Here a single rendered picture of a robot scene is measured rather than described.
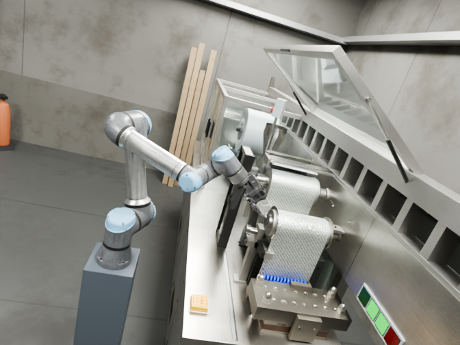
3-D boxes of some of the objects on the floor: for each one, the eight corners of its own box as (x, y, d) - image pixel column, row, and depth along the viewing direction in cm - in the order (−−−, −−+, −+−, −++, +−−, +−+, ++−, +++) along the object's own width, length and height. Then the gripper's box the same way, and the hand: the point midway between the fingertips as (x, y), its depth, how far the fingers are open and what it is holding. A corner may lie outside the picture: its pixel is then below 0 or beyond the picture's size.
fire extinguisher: (20, 146, 416) (22, 96, 393) (7, 153, 389) (9, 100, 366) (-5, 142, 411) (-4, 90, 388) (-19, 148, 384) (-19, 94, 361)
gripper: (252, 176, 122) (280, 215, 130) (249, 168, 131) (275, 203, 139) (235, 189, 123) (263, 226, 131) (232, 179, 132) (259, 214, 140)
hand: (262, 215), depth 135 cm, fingers closed, pressing on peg
